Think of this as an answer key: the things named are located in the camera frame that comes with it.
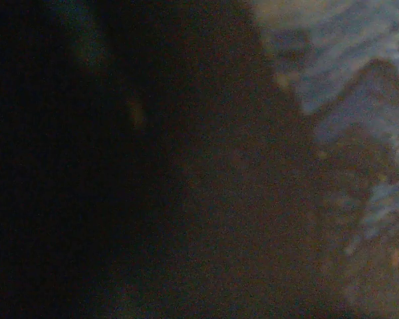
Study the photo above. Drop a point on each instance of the starry night tin box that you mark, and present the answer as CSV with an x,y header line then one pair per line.
x,y
352,83

